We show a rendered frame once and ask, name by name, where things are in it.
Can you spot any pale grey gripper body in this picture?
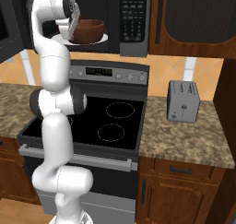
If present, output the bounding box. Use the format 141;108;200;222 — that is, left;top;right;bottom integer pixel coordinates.
60;11;82;41

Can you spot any brown wooden bowl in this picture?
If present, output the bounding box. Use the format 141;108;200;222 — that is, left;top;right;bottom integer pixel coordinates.
72;18;106;45

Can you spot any white microwave turntable plate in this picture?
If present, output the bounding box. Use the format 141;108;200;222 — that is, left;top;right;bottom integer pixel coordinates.
60;32;110;46

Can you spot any black microwave oven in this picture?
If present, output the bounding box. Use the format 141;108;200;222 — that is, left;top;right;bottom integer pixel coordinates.
18;0;153;58

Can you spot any black microwave door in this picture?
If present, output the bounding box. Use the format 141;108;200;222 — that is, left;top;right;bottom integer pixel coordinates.
0;0;26;65

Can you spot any brown base cupboard door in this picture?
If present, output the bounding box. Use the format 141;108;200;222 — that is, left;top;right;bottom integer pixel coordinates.
137;174;228;224

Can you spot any black and silver stove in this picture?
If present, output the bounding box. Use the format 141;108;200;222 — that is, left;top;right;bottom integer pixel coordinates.
17;59;151;224

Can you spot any silver toaster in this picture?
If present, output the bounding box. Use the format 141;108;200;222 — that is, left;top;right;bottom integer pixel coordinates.
166;79;202;124

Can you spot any brown base cupboard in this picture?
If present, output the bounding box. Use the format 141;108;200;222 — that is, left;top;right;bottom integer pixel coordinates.
0;136;42;206

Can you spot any brown tall cupboard side panel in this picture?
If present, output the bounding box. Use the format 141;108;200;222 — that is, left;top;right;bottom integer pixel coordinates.
212;57;236;224

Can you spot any brown drawer front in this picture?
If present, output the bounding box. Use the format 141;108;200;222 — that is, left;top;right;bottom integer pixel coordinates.
152;158;217;182

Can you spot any black wall cupboard handle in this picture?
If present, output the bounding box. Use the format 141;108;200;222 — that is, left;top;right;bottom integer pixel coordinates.
154;0;166;45

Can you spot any brown wall cupboard door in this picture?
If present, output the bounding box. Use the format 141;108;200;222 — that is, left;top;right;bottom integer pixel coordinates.
147;0;236;60

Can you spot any silver oven door handle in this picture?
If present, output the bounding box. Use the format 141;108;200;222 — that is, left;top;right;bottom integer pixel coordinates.
18;143;139;172

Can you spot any black base cupboard handle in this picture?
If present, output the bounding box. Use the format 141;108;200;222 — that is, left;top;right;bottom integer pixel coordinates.
140;178;148;206

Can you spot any black drawer handle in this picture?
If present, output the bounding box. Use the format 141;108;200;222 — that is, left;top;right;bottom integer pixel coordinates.
169;165;195;175

